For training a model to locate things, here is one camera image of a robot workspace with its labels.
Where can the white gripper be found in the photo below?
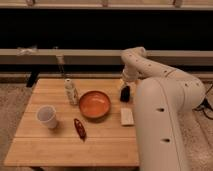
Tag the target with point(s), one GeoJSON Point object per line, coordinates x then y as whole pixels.
{"type": "Point", "coordinates": [128, 76]}

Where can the grey metal rail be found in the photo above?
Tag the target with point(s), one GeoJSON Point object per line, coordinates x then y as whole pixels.
{"type": "Point", "coordinates": [31, 56]}

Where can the white eraser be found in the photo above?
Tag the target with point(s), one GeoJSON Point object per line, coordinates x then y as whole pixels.
{"type": "Point", "coordinates": [126, 117]}

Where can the dark red oblong object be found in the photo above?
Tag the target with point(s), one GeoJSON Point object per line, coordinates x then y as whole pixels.
{"type": "Point", "coordinates": [80, 129]}

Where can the small white bottle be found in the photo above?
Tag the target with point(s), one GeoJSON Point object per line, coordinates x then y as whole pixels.
{"type": "Point", "coordinates": [71, 91]}

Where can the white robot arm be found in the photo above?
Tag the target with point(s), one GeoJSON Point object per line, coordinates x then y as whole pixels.
{"type": "Point", "coordinates": [162, 92]}

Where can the orange bowl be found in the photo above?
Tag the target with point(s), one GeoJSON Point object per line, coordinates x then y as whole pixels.
{"type": "Point", "coordinates": [94, 104]}

